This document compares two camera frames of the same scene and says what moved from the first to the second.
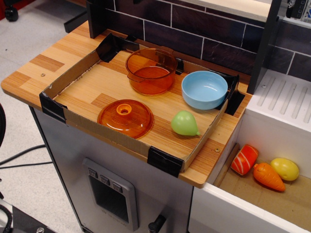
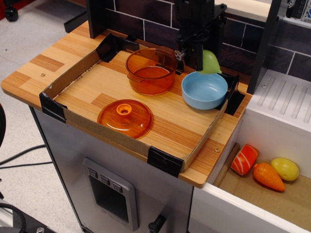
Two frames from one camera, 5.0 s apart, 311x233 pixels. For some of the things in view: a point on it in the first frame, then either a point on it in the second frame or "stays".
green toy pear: [183, 123] to [211, 65]
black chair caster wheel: [11, 14] stays
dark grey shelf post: [261, 59] stays
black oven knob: [156, 226] stays
